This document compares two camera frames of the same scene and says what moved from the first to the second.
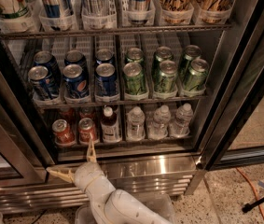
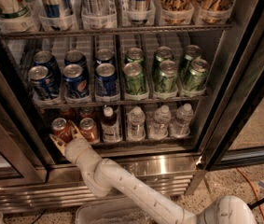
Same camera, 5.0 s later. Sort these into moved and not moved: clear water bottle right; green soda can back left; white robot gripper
Moved: white robot gripper
Not moved: clear water bottle right; green soda can back left
